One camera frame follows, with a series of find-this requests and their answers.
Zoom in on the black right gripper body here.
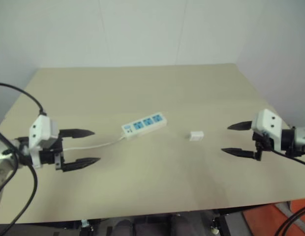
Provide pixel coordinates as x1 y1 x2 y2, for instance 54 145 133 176
252 132 274 162

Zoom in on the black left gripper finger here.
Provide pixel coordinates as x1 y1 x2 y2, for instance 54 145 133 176
59 128 96 140
61 157 101 173

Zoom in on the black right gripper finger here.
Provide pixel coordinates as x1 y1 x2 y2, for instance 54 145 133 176
221 147 257 159
227 120 252 131

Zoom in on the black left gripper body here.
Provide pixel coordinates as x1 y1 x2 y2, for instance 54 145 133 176
39 134 66 173

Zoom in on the white plug adapter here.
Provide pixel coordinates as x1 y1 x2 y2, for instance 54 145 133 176
186 131 205 142

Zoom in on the white blue power strip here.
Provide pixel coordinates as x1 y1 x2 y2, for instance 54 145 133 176
121 112 168 142

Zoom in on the orange object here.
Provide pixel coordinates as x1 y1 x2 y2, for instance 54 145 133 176
242 199 305 236

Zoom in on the dark rounded shape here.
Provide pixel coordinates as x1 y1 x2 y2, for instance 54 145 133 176
112 218 134 236

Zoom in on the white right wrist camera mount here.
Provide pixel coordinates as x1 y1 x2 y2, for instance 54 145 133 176
250 109 283 150

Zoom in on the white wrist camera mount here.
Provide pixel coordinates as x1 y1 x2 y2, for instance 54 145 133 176
250 109 283 150
29 114 60 169

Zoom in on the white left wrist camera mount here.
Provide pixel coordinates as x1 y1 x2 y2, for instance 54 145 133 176
29 114 60 169

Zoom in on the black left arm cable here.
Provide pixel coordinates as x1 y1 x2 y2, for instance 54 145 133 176
0 126 38 234

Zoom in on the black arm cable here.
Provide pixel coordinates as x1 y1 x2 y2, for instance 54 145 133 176
264 147 305 168
0 126 38 234

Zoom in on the black left camera cable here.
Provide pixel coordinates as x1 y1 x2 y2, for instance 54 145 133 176
0 82 48 117

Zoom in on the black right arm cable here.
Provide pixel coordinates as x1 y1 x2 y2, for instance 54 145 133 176
264 147 305 168

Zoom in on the black table frame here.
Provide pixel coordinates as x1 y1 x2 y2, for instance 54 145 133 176
0 200 291 236

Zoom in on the black floor cable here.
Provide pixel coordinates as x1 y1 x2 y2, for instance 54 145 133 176
283 212 305 236
275 206 305 236

